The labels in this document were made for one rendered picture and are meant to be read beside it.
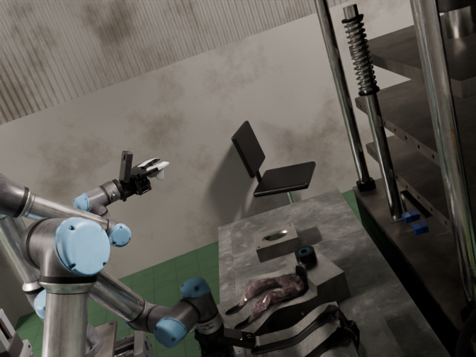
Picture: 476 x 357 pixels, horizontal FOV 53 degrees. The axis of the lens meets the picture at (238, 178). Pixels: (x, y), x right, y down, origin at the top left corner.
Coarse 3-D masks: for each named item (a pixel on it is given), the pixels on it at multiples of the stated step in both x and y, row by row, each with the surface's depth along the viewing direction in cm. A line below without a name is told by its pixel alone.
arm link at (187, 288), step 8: (192, 280) 132; (200, 280) 130; (184, 288) 129; (192, 288) 128; (200, 288) 128; (208, 288) 131; (184, 296) 129; (192, 296) 128; (200, 296) 128; (208, 296) 130; (200, 304) 128; (208, 304) 130; (200, 312) 127; (208, 312) 130; (216, 312) 132; (200, 320) 131; (208, 320) 131
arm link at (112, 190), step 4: (104, 184) 168; (108, 184) 168; (112, 184) 168; (104, 188) 173; (108, 188) 167; (112, 188) 167; (116, 188) 168; (108, 192) 166; (112, 192) 167; (116, 192) 168; (112, 196) 167; (116, 196) 168; (120, 196) 172; (112, 200) 168
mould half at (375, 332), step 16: (336, 304) 154; (304, 320) 156; (368, 320) 153; (384, 320) 151; (256, 336) 159; (272, 336) 157; (288, 336) 155; (320, 336) 145; (368, 336) 147; (384, 336) 145; (272, 352) 150; (288, 352) 148; (304, 352) 145; (336, 352) 135; (352, 352) 133; (368, 352) 141; (384, 352) 139; (400, 352) 137
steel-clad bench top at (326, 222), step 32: (256, 224) 256; (320, 224) 234; (352, 224) 224; (224, 256) 234; (256, 256) 224; (352, 256) 200; (224, 288) 208; (352, 288) 180; (384, 288) 175; (416, 320) 155; (416, 352) 143
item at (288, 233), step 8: (288, 224) 229; (264, 232) 229; (272, 232) 226; (280, 232) 225; (288, 232) 222; (296, 232) 219; (256, 240) 224; (264, 240) 224; (272, 240) 224; (280, 240) 217; (288, 240) 215; (296, 240) 215; (256, 248) 217; (264, 248) 216; (272, 248) 216; (280, 248) 216; (288, 248) 216; (296, 248) 217; (264, 256) 217; (272, 256) 218
